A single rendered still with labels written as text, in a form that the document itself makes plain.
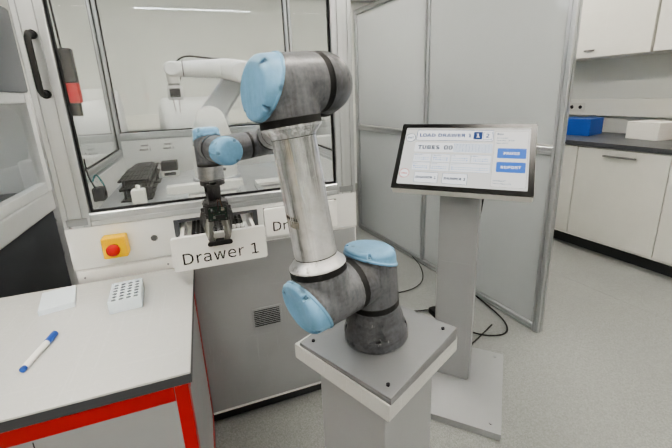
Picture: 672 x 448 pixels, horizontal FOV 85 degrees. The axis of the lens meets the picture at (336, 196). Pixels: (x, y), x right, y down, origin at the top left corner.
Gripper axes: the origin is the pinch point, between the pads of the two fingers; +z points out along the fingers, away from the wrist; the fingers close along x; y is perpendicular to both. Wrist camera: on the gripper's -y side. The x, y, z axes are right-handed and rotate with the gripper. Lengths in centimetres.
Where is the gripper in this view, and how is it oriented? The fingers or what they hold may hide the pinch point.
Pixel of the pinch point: (220, 240)
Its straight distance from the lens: 123.4
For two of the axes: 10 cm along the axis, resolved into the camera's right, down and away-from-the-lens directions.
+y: 3.4, 2.3, -9.1
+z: 0.4, 9.6, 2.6
